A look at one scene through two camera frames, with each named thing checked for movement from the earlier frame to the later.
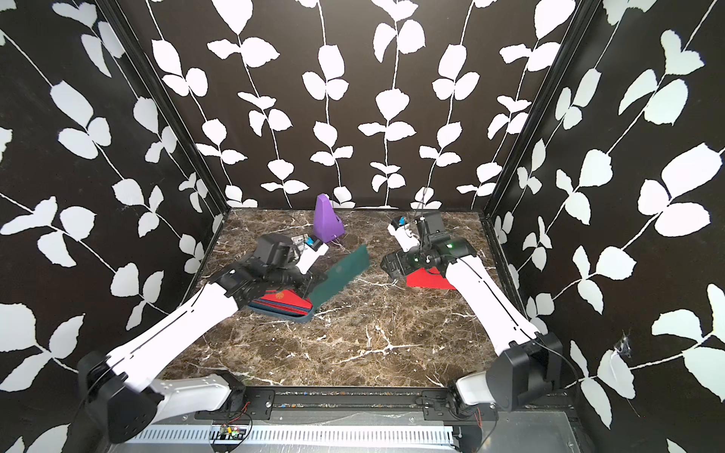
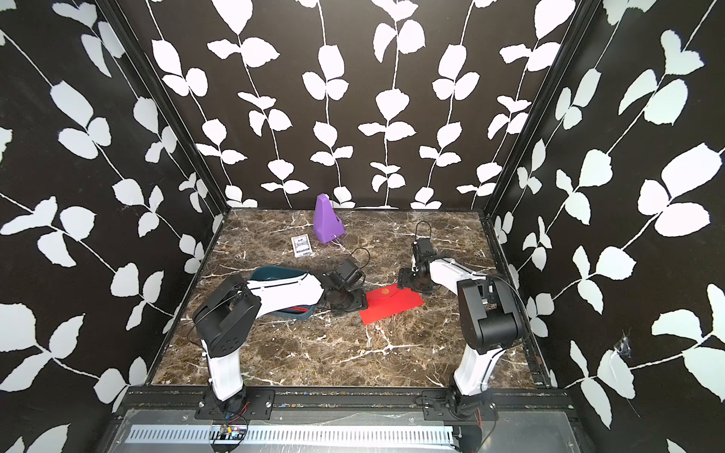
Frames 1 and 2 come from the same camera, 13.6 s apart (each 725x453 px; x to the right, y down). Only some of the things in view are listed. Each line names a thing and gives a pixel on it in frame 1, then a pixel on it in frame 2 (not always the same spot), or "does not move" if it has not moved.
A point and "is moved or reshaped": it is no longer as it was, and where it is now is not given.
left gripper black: (310, 280) → (359, 304)
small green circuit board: (231, 432) does not move
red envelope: (429, 279) is moved or reshaped
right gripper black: (400, 256) → (404, 279)
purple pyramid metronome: (328, 224) does not move
